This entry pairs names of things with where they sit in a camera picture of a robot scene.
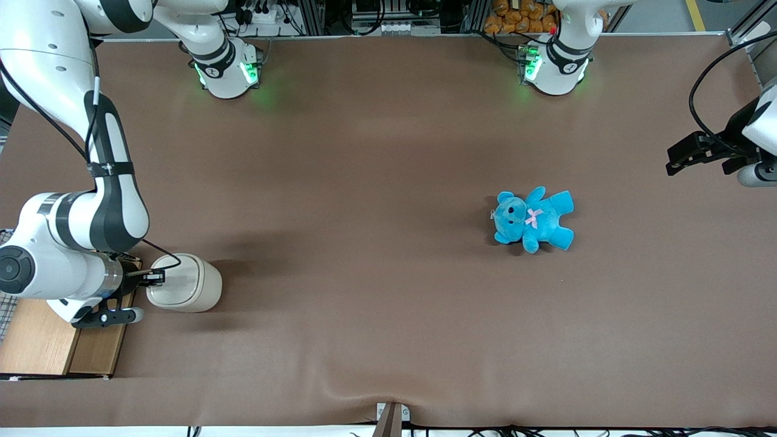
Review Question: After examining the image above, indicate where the blue teddy bear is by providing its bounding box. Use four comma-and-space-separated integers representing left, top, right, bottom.
491, 186, 575, 254

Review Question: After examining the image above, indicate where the aluminium frame profile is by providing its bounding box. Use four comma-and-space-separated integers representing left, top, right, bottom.
727, 11, 777, 48

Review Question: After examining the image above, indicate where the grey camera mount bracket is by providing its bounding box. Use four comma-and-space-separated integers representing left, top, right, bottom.
372, 402, 411, 437

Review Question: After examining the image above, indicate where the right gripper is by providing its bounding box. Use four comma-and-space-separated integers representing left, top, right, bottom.
47, 253, 166, 329

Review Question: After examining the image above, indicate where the brown wooden board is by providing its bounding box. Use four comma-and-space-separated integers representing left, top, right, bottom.
69, 260, 142, 376

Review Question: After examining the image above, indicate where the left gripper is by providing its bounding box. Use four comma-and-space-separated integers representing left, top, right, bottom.
666, 78, 777, 177

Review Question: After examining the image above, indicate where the brown table mat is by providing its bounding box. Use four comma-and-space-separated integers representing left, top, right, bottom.
0, 33, 777, 429

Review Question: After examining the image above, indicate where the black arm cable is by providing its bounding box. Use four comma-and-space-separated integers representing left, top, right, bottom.
0, 36, 182, 274
688, 33, 777, 152

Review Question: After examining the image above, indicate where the white push-lid trash can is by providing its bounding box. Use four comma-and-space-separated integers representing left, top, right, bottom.
146, 253, 223, 313

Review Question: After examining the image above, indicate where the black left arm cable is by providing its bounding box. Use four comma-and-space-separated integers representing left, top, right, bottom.
688, 33, 777, 152

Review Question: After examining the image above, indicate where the white power strip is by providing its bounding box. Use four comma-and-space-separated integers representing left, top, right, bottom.
238, 0, 281, 25

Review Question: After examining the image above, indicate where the grey electronics rack unit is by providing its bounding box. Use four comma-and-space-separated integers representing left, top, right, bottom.
351, 0, 443, 36

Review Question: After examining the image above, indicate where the light wooden board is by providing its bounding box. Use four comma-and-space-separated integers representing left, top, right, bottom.
0, 296, 83, 376

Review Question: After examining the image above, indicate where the orange plush toy pile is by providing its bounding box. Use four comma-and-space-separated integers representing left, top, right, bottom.
484, 0, 609, 35

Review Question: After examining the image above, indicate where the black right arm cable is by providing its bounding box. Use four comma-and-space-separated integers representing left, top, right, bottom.
0, 36, 182, 274

